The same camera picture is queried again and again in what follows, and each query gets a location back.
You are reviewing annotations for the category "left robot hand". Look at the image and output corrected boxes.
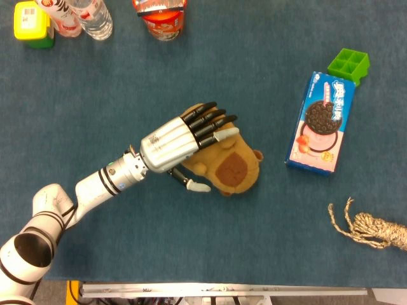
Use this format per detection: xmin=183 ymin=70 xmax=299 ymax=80
xmin=139 ymin=101 xmax=240 ymax=194

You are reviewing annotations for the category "brown capybara plush toy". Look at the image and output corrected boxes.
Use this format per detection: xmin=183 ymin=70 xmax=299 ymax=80
xmin=179 ymin=102 xmax=264 ymax=198

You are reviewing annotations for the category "red instant noodle cup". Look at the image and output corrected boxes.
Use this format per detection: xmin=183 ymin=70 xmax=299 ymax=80
xmin=132 ymin=0 xmax=188 ymax=42

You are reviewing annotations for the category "clear plastic water bottle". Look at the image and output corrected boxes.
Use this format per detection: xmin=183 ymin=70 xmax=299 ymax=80
xmin=67 ymin=0 xmax=114 ymax=41

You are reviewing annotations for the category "blue Oreo cookie box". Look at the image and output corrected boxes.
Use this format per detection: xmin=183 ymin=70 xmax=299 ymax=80
xmin=284 ymin=71 xmax=357 ymax=177

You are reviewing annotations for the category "pink labelled drink bottle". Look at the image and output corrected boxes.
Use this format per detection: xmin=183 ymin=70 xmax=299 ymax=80
xmin=34 ymin=0 xmax=83 ymax=38

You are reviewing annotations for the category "yellow lidded green container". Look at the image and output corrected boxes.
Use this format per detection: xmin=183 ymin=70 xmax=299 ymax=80
xmin=13 ymin=1 xmax=55 ymax=50

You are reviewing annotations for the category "green plastic grid tray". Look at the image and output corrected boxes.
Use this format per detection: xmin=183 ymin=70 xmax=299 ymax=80
xmin=327 ymin=48 xmax=371 ymax=87

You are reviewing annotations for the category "aluminium table frame rail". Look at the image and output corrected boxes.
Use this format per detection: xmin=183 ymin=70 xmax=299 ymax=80
xmin=78 ymin=281 xmax=376 ymax=299

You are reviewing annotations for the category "braided beige rope bundle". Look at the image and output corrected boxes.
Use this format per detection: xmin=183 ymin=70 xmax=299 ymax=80
xmin=328 ymin=196 xmax=407 ymax=252

